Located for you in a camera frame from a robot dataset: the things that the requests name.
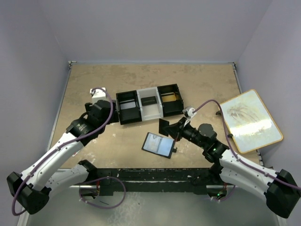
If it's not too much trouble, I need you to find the black credit card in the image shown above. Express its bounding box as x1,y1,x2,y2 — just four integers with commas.
141,96,157,106

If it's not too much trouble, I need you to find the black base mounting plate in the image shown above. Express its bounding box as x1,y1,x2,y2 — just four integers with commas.
76,168,231,196

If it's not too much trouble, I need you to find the aluminium frame rail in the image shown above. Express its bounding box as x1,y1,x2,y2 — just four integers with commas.
17,164,287,226

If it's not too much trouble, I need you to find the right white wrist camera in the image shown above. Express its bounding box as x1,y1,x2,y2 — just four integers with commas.
182,106,196,126

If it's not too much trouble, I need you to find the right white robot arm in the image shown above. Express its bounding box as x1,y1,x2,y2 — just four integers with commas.
159,118,301,218

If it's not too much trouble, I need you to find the silver credit card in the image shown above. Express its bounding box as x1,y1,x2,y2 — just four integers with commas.
120,100,136,110

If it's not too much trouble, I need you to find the black and white organizer tray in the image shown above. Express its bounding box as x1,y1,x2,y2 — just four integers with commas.
116,84,184,125

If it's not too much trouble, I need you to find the gold credit card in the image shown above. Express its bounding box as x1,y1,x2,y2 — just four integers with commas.
161,93,177,103

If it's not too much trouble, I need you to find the white board with wood rim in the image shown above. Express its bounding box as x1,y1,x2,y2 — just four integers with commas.
221,89,283,154

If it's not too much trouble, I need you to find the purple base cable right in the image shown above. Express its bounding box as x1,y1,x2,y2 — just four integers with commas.
210,185,236,202

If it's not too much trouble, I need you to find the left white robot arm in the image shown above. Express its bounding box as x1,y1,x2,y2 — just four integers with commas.
7,100,119,216

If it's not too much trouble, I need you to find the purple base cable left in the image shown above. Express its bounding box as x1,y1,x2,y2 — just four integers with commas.
79,176,127,209

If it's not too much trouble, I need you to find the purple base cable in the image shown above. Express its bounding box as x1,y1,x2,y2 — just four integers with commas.
210,185,236,202
79,176,127,209

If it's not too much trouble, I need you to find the black leather card holder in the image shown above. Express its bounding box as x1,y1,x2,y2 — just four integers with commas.
142,132,177,159

